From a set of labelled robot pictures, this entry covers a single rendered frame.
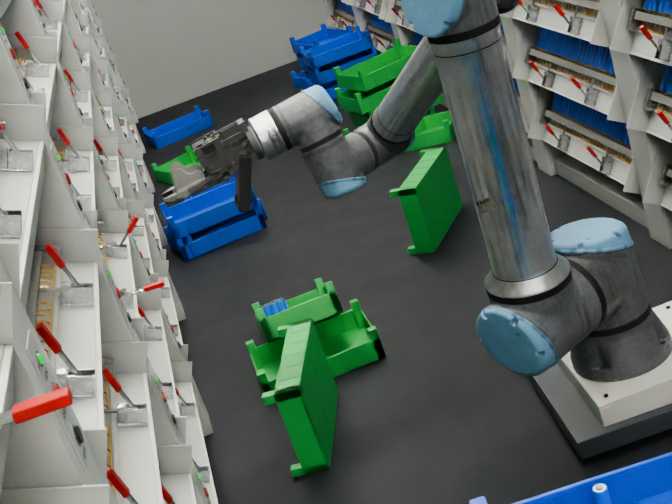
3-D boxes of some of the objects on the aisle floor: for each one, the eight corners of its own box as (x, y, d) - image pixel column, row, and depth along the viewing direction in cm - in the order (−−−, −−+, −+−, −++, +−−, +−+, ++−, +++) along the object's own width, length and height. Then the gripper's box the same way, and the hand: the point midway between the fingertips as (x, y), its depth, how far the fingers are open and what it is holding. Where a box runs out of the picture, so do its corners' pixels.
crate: (463, 206, 320) (445, 145, 313) (434, 252, 296) (415, 187, 289) (438, 209, 324) (420, 149, 317) (408, 255, 300) (388, 191, 292)
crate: (261, 332, 284) (251, 304, 284) (331, 304, 286) (320, 277, 286) (266, 342, 255) (254, 311, 254) (344, 311, 257) (332, 280, 256)
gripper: (240, 113, 211) (145, 163, 210) (248, 124, 201) (148, 177, 200) (260, 150, 214) (166, 199, 213) (268, 163, 204) (170, 215, 203)
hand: (171, 197), depth 207 cm, fingers open, 3 cm apart
